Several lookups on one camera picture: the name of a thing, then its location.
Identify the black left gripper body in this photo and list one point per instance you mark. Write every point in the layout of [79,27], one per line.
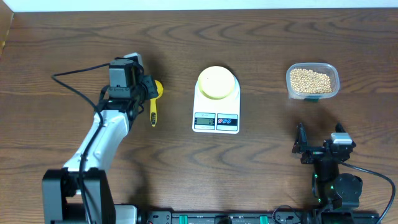
[147,88]

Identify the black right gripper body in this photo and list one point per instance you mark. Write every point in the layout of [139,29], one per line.
[312,155]

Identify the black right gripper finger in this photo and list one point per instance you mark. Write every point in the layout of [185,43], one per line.
[339,128]
[301,142]

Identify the yellow plastic scoop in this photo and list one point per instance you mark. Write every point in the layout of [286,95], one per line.
[153,105]

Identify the yellow plastic bowl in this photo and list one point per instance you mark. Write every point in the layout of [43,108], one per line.
[216,82]

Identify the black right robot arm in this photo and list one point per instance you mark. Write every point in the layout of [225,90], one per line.
[333,189]

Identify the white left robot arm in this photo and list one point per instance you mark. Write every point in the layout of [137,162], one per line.
[79,192]

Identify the white digital kitchen scale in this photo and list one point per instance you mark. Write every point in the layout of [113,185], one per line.
[217,116]

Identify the clear plastic container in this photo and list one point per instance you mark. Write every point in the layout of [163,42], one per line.
[320,68]

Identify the soybeans pile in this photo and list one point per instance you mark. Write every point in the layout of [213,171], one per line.
[309,81]

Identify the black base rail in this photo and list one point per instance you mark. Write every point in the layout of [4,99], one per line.
[280,216]

